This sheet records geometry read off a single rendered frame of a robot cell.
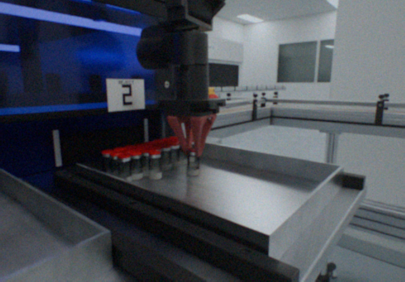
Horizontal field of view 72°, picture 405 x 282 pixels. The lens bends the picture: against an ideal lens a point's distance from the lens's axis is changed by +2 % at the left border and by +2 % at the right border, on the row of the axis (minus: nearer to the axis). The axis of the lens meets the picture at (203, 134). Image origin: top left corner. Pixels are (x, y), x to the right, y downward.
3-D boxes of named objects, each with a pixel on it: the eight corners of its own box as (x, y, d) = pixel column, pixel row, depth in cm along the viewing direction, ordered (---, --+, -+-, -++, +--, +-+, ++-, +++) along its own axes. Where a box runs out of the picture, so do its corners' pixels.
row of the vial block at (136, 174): (115, 182, 45) (114, 155, 45) (189, 159, 59) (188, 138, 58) (123, 185, 44) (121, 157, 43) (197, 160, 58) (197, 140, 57)
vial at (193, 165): (184, 174, 49) (184, 151, 48) (192, 171, 51) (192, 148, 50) (193, 177, 48) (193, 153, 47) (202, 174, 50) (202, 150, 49)
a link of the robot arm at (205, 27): (183, -24, 40) (213, -4, 47) (126, -9, 46) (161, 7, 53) (182, 62, 41) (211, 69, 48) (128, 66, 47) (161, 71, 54)
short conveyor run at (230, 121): (168, 155, 78) (166, 99, 75) (133, 147, 88) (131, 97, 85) (273, 126, 131) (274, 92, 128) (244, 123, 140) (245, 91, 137)
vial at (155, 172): (146, 178, 47) (145, 152, 47) (155, 174, 49) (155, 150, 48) (154, 181, 46) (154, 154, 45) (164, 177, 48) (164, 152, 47)
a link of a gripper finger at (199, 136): (183, 149, 53) (182, 100, 52) (218, 152, 50) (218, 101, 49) (164, 158, 47) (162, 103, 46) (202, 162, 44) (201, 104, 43)
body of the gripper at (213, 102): (176, 107, 52) (174, 67, 51) (226, 109, 48) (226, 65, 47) (156, 110, 46) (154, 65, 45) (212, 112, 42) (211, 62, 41)
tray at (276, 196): (76, 184, 45) (74, 163, 45) (185, 153, 65) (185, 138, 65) (267, 272, 24) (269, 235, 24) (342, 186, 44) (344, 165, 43)
